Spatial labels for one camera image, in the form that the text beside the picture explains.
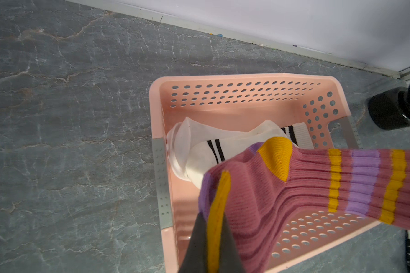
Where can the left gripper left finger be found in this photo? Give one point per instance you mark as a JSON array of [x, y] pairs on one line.
[[195, 260]]

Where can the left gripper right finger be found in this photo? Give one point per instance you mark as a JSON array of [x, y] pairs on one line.
[[229, 260]]

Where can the magenta striped sock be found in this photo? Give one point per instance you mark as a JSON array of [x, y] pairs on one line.
[[261, 188]]

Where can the white sock two black stripes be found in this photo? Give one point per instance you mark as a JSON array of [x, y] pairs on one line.
[[299, 135]]

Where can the pink perforated plastic basket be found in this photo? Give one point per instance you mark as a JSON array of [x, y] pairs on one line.
[[241, 103]]

